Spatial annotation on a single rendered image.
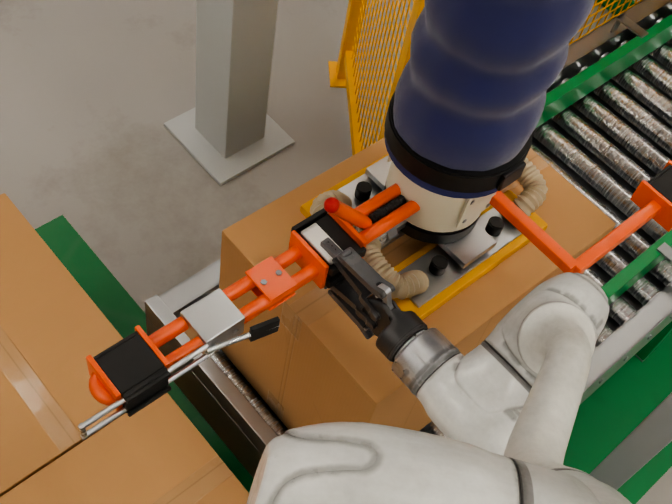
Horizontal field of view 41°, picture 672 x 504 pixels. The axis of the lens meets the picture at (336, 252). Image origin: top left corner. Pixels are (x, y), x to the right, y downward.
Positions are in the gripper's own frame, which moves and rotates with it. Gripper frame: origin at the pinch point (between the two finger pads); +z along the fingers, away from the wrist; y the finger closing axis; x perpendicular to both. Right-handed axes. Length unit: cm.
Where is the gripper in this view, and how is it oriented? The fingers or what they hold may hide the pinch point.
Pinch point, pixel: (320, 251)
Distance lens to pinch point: 137.2
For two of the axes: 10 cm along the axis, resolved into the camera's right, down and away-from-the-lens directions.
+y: -1.4, 5.5, 8.2
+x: 7.4, -4.9, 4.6
